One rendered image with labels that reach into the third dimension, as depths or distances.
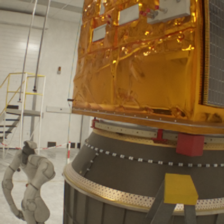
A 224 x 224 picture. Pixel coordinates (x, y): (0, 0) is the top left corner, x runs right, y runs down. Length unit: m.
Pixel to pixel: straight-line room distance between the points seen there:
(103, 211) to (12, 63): 8.04
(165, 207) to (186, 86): 0.82
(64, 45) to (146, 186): 8.83
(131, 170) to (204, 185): 0.61
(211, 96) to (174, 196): 0.81
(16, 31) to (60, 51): 2.09
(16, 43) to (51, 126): 3.53
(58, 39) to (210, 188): 9.04
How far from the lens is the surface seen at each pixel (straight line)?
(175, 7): 1.86
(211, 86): 1.71
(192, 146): 1.68
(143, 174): 1.98
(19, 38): 9.75
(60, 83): 10.10
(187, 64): 1.68
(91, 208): 2.19
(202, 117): 1.71
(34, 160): 1.86
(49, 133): 10.05
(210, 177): 2.07
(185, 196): 1.13
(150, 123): 1.94
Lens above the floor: 1.86
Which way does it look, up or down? 2 degrees down
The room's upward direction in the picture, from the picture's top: 6 degrees clockwise
